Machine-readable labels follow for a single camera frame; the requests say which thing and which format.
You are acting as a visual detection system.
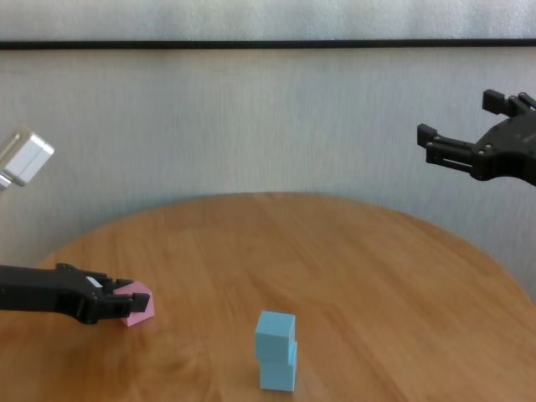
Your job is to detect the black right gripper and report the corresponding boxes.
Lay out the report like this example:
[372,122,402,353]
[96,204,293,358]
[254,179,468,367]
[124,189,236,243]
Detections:
[415,88,536,188]

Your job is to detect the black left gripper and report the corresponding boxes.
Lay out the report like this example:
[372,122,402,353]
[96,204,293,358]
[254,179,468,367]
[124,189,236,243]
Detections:
[0,261,152,327]

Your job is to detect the pink cube block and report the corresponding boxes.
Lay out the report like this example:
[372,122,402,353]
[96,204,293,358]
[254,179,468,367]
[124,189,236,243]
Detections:
[114,281,157,329]

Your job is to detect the light blue cube block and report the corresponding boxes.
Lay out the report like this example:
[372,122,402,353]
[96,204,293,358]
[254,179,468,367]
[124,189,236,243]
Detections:
[254,310,296,365]
[258,341,300,393]

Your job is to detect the black wall rail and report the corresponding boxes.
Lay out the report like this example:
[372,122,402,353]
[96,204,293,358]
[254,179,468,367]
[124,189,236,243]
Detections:
[0,38,536,52]

